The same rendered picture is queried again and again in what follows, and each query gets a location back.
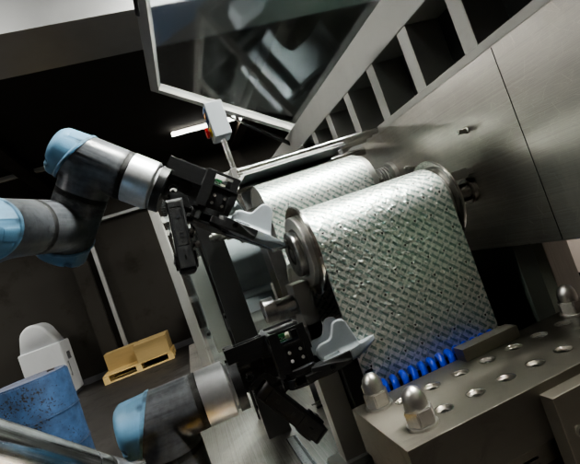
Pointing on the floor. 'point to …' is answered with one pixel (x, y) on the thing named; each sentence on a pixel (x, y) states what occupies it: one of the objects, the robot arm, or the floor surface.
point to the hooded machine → (46, 352)
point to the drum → (44, 405)
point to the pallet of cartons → (138, 356)
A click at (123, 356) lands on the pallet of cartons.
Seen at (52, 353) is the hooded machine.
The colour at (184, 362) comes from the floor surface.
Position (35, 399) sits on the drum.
